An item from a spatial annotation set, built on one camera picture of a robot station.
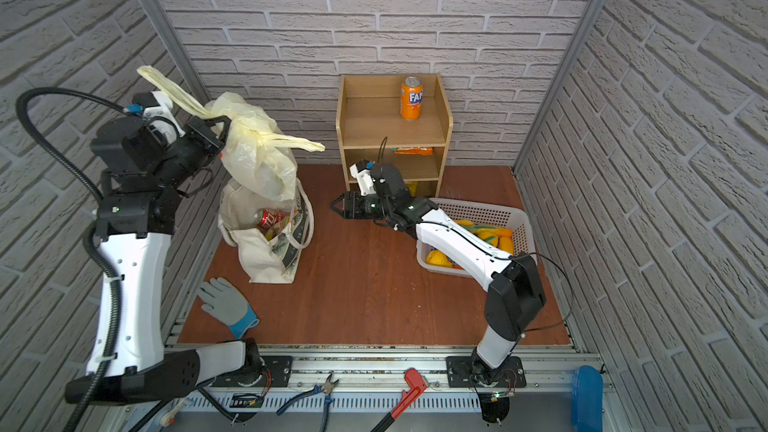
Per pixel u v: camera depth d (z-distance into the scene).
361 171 0.69
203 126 0.50
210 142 0.50
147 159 0.42
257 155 0.59
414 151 1.00
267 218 0.91
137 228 0.39
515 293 0.44
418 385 0.71
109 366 0.35
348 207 0.67
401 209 0.59
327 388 0.71
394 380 0.73
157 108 0.49
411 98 0.83
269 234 0.71
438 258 0.87
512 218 0.96
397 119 0.90
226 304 0.84
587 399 0.70
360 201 0.67
